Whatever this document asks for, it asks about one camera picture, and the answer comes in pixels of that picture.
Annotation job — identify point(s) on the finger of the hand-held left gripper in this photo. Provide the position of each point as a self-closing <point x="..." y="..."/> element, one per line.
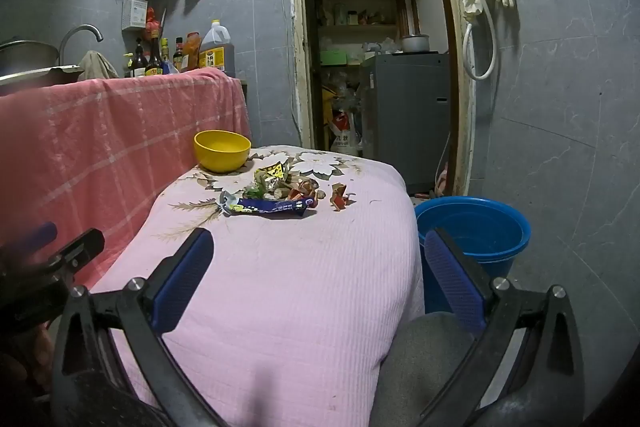
<point x="82" y="244"/>
<point x="32" y="235"/>

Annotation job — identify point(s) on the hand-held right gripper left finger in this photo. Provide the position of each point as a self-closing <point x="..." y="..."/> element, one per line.
<point x="185" y="277"/>

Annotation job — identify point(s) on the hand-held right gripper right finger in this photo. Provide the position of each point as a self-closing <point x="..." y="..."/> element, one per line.
<point x="450" y="277"/>

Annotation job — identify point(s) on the blue plastic bucket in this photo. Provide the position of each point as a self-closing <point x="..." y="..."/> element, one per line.
<point x="480" y="227"/>

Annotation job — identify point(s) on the green vegetable scrap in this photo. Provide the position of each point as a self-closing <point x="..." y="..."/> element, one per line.
<point x="252" y="193"/>

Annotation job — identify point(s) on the blue snack wrapper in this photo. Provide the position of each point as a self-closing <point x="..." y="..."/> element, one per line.
<point x="270" y="206"/>

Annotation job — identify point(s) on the small red wrapper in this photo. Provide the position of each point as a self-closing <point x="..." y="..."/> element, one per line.
<point x="341" y="198"/>

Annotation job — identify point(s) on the yellow snack wrapper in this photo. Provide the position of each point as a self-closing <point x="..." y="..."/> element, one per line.
<point x="271" y="172"/>

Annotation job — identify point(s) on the orange torn wrapper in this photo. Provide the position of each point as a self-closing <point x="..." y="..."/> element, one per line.
<point x="302" y="189"/>

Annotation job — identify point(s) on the person's left hand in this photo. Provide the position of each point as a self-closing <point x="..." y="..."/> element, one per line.
<point x="22" y="364"/>

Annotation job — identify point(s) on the pink checked cloth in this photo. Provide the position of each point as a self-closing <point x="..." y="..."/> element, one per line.
<point x="100" y="147"/>

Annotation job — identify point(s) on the pink floral blanket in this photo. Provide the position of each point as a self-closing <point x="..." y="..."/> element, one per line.
<point x="280" y="307"/>

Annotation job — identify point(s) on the yellow bowl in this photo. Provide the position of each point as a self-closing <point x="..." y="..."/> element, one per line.
<point x="220" y="157"/>

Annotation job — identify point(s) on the grey cabinet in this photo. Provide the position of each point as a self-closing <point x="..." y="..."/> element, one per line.
<point x="405" y="117"/>

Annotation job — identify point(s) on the red white bottle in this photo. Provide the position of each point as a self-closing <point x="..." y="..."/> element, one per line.
<point x="345" y="139"/>

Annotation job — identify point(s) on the metal pot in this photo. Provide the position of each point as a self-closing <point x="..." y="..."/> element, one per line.
<point x="25" y="57"/>

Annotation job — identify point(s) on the beige rag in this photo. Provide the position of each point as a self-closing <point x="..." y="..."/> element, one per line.
<point x="97" y="66"/>

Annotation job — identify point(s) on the short dark sauce bottle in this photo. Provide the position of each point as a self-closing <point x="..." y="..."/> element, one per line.
<point x="138" y="63"/>

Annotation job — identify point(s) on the metal faucet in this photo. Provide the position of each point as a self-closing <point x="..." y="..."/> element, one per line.
<point x="75" y="32"/>

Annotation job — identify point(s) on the dark bottle with yellow label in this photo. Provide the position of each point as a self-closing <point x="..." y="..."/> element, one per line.
<point x="178" y="54"/>

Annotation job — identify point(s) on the large cooking oil bottle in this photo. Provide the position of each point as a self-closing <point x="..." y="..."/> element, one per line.
<point x="215" y="52"/>

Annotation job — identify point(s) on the red net bag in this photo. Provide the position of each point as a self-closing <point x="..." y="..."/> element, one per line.
<point x="152" y="23"/>

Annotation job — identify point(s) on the white pot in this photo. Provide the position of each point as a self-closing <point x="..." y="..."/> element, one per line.
<point x="415" y="44"/>

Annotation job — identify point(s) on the white utensil holder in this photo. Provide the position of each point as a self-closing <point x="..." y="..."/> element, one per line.
<point x="133" y="14"/>

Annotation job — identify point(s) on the green box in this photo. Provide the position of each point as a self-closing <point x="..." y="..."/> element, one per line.
<point x="333" y="58"/>

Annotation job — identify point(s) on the wooden shelf unit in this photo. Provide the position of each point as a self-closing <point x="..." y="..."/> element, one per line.
<point x="350" y="27"/>

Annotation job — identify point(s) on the cream door frame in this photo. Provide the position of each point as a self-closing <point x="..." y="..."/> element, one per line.
<point x="296" y="57"/>

